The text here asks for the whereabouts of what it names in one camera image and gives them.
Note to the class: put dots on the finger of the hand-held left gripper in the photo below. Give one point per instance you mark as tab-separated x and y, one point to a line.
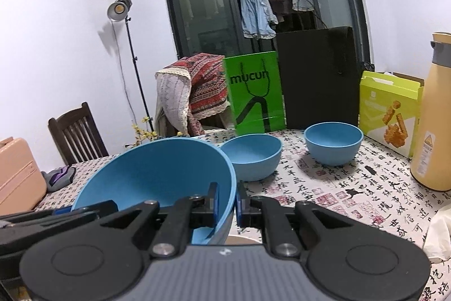
63	211
97	210

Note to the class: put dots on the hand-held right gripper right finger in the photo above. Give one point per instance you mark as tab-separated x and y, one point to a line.
241	207

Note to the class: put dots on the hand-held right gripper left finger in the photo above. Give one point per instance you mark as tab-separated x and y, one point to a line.
212	205

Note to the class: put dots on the blue bowl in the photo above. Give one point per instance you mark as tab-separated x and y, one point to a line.
151	174
333	146
252	160

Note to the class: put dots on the purple grey cloth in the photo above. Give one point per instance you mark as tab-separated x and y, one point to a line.
58	177

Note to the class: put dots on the pink hard suitcase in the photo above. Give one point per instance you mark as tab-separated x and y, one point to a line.
19	174

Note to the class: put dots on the dark wooden chair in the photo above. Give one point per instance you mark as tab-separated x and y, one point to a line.
75	135

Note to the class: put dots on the yellow flower branch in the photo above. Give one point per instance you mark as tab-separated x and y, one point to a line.
149	135

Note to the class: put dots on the calligraphy printed tablecloth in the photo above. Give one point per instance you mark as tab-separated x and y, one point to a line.
334	195

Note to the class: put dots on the chair draped with blankets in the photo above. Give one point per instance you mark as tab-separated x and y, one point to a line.
161	123

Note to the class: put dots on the grey white knitted cloth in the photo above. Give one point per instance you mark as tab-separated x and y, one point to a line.
172	100

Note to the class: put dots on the green paper bag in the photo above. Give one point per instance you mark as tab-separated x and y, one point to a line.
253	93

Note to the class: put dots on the red patterned blanket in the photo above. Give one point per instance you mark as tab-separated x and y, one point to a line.
208	86

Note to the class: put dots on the black paper bag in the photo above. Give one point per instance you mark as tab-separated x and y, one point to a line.
317	79

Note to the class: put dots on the yellow green snack box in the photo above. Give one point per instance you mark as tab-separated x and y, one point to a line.
387	110

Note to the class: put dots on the white tissue paper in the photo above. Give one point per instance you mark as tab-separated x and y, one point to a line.
438	234

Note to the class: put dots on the studio lamp on stand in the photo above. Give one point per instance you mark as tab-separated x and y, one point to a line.
118	8

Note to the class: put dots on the yellow thermos jug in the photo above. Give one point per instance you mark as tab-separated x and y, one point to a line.
435	117

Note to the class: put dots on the dark sliding door frame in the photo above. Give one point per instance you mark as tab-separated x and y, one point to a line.
197	4

